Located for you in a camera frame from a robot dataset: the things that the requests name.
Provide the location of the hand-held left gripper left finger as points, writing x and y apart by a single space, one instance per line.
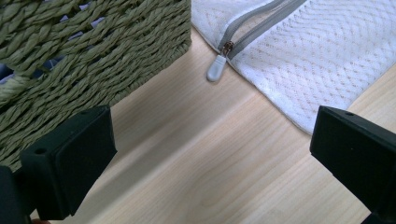
67 165

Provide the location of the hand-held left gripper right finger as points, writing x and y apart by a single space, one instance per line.
355 155

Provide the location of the white mesh laundry bag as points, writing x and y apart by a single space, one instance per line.
311 59

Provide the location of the green woven basket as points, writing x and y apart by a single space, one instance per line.
93 56

